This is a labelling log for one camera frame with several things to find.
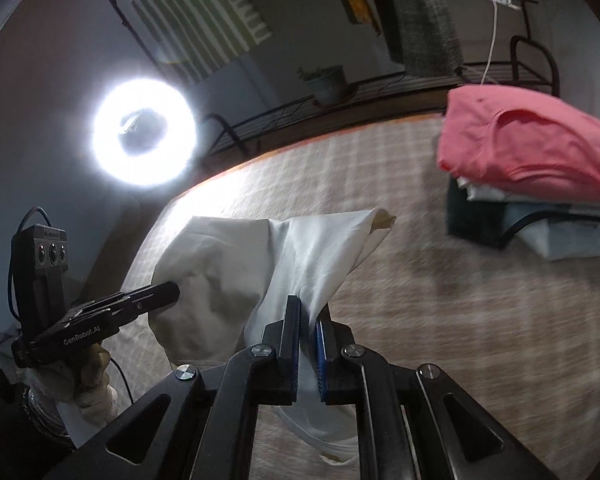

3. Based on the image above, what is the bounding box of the white camisole top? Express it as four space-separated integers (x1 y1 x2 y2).
149 208 396 466

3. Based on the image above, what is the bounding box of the green striped hanging cloth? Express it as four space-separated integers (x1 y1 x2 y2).
112 0 273 86

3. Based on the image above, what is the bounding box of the pink folded garment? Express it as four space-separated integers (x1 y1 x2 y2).
437 84 600 204

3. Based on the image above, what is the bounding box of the potted plant green pot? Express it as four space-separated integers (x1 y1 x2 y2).
297 65 350 106

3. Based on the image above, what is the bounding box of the white ring light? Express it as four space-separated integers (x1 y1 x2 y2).
91 78 197 188

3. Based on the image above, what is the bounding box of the light grey folded garment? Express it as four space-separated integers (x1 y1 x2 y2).
454 174 600 262

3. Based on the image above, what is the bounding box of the gloved left hand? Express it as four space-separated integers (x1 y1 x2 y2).
26 344 118 429

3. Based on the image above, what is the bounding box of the black metal rack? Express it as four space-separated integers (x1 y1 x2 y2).
201 0 559 159

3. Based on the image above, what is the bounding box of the grey plaid hanging garment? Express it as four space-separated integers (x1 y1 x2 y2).
392 0 464 77

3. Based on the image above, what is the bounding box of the checked beige bed cover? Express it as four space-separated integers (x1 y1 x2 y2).
82 115 600 479

